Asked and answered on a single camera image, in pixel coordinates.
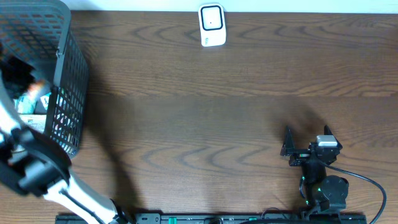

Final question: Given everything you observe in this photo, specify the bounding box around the white barcode scanner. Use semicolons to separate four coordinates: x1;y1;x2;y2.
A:
198;3;226;47

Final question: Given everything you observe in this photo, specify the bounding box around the teal wet wipes pack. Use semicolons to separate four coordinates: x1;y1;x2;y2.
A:
14;93;51;114

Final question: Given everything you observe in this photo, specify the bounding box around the grey plastic mesh basket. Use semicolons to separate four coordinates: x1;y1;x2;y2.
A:
1;0;89;157

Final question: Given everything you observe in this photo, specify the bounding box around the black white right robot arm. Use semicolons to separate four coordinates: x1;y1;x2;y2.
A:
280;126;349;213

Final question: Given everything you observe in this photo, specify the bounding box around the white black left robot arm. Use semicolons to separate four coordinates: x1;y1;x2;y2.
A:
1;85;136;223

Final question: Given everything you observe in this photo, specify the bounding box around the orange snack packet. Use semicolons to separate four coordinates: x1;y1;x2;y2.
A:
27;80;47;100

